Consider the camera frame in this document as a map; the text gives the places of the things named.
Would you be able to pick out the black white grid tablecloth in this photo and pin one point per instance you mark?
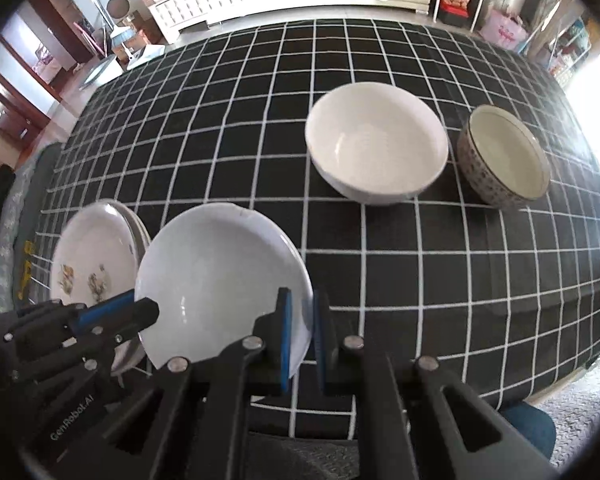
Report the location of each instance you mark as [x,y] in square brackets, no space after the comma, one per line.
[230,125]

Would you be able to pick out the pink bag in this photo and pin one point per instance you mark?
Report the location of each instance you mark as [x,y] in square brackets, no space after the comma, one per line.
[502,30]

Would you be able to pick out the standing oval mirror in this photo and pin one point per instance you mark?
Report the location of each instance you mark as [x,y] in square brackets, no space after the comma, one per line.
[550,25]

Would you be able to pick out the grey printed chair cover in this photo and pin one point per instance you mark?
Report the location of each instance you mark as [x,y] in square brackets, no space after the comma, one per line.
[25,210]

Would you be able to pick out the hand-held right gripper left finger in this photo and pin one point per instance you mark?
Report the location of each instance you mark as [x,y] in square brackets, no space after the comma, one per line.
[285,340]

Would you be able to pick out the bowl with black flower pattern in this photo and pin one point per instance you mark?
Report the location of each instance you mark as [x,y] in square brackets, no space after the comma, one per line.
[505,155]

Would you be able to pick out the dark blue cloth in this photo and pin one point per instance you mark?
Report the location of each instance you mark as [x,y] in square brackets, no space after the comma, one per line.
[530,427]

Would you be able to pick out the brown round wall disc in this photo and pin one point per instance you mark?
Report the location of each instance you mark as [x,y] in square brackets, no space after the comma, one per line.
[117,6]

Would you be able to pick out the white bowl floral base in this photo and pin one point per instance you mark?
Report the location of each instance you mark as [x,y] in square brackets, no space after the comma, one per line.
[210,280]

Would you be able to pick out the red wooden doorway frame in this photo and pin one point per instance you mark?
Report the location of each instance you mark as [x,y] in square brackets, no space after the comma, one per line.
[65,25]

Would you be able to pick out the white mop bucket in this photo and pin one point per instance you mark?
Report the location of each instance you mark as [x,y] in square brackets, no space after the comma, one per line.
[102,72]

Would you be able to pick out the small white plate printed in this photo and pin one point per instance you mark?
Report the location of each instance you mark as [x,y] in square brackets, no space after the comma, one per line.
[90,250]

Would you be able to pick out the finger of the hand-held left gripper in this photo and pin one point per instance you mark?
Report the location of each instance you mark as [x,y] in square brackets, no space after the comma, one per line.
[140,312]
[105,306]

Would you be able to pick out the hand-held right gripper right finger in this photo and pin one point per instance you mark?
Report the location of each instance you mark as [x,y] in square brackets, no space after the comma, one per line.
[324,340]

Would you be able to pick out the white dustpan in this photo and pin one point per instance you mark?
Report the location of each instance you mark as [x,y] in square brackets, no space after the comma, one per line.
[145,57]

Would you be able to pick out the cream white bowl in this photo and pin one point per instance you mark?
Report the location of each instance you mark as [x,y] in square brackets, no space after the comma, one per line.
[375,140]

